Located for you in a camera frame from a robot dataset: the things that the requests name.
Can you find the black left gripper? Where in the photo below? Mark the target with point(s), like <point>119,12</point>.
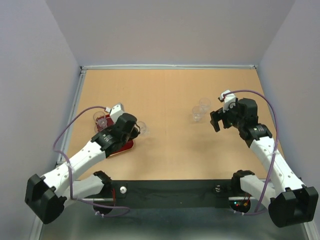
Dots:
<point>134,133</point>

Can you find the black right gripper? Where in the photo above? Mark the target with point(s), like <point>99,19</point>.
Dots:
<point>215,116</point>

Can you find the clear glass from corner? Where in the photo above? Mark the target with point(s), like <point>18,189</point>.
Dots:
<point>100,119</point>

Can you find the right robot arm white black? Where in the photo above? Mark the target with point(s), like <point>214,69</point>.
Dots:
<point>287,199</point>

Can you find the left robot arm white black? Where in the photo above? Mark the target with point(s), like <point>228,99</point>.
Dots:
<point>45,195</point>

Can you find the red tray with gold rim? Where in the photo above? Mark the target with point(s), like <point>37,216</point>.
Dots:
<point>126,147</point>

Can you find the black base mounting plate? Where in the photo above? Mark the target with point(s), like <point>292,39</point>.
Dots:
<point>173,194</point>

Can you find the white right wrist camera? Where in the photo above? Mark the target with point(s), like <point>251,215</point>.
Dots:
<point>228,99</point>

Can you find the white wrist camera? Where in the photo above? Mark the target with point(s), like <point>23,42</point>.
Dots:
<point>114,112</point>
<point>228,99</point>

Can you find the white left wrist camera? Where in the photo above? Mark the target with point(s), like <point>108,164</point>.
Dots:
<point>114,112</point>

